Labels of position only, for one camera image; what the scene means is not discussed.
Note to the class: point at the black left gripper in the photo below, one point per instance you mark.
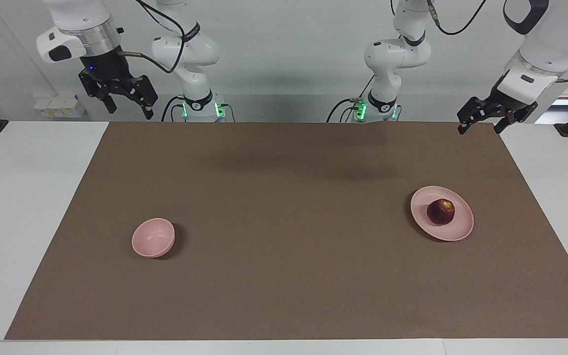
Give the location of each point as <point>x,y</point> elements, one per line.
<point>506,101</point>

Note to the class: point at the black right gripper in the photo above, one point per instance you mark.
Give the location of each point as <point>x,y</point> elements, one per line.
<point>104,66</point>

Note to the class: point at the dark red apple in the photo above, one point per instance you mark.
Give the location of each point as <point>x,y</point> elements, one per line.
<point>441,212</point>

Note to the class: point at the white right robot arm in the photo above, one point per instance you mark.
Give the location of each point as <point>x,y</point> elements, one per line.
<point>185,54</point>

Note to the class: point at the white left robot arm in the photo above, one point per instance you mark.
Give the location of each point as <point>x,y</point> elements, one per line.
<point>550,29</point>

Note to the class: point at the pink plate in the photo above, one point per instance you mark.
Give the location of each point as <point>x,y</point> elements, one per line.
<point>454,232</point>

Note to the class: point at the pink bowl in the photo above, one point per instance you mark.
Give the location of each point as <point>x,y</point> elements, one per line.
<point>152,239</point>

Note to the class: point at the white power strip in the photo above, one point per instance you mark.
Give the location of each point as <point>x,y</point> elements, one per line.
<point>59,107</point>

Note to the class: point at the brown table mat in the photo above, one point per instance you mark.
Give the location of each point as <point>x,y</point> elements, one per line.
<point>284,246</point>

